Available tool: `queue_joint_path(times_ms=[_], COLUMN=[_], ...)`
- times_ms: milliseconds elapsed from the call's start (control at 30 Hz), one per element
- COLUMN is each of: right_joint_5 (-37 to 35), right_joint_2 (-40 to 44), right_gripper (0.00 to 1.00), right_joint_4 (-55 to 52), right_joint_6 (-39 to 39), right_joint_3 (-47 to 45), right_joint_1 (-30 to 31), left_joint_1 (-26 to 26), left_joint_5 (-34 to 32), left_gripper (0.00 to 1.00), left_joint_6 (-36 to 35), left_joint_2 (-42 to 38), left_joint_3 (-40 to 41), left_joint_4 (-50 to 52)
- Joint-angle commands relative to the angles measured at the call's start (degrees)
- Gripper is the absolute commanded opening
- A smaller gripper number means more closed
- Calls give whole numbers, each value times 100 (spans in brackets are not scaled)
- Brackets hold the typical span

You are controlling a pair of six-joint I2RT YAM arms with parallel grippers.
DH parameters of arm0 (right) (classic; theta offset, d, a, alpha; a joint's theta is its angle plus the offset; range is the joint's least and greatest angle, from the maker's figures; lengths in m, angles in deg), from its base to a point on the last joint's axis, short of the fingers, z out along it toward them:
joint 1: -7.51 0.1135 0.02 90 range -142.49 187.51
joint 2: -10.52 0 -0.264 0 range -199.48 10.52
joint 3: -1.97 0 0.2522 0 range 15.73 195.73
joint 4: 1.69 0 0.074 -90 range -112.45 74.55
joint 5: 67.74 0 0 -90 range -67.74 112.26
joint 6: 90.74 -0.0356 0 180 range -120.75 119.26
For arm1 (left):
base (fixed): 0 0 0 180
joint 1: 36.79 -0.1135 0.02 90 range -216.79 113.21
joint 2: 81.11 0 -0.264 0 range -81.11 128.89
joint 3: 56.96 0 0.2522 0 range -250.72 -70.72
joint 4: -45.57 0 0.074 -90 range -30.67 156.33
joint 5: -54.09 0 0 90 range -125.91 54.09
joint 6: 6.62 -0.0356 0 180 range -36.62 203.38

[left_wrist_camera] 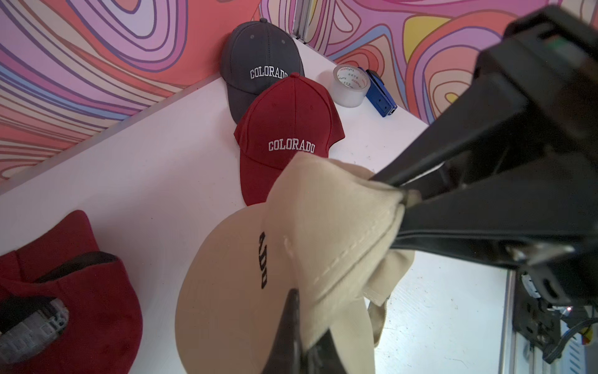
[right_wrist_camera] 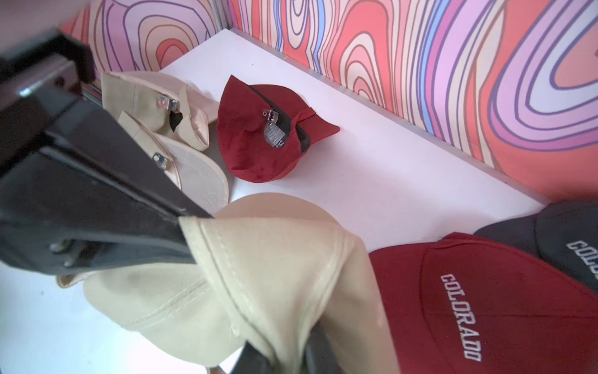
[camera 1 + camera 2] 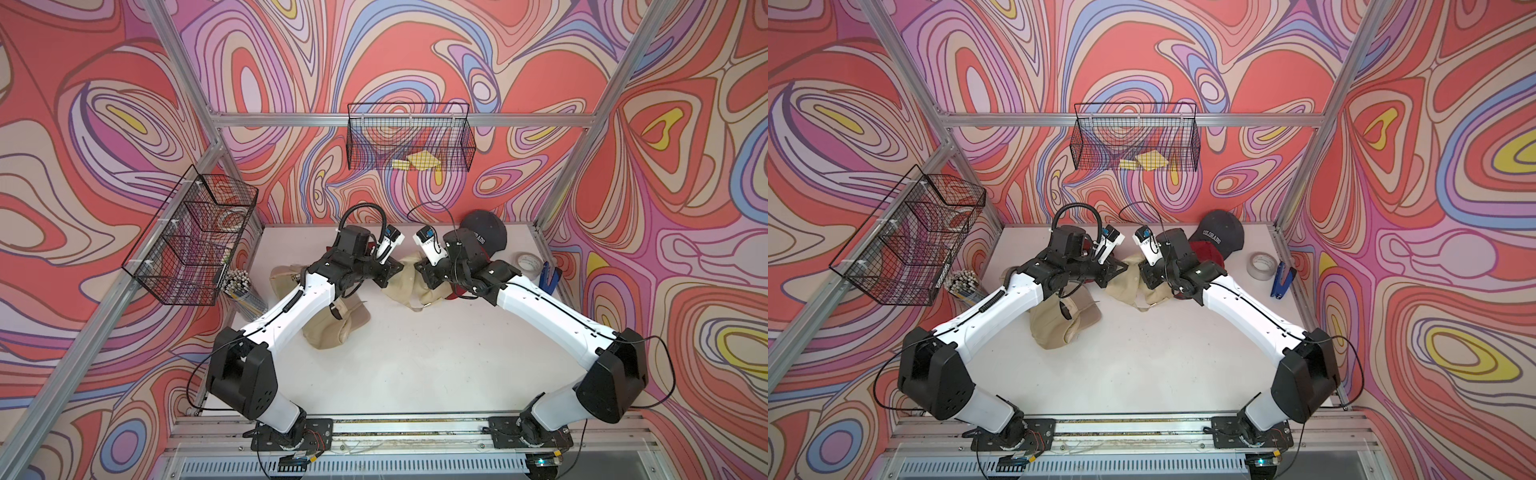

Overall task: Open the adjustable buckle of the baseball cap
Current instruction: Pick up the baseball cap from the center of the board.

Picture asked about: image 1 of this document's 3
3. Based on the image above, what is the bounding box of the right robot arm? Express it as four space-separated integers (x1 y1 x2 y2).
375 6 597 363

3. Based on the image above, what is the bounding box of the red Colorado cap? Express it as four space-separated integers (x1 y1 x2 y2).
235 73 345 206

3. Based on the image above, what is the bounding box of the beige cap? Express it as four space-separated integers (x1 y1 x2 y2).
175 153 420 373

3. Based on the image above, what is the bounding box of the clear tape roll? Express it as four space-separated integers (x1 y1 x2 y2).
330 65 371 108

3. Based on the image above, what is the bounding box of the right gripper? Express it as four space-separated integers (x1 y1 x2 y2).
372 6 597 304

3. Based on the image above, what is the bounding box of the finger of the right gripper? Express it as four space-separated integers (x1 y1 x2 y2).
391 154 593 269

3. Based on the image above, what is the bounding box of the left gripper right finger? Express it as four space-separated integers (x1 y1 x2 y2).
305 330 347 374

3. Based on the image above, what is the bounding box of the grey Colorado cap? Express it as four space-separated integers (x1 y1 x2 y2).
220 18 305 123

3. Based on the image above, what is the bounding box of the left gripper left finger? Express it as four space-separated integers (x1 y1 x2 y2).
262 289 302 374

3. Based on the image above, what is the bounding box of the dark red cap front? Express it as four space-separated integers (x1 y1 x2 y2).
1 210 143 373

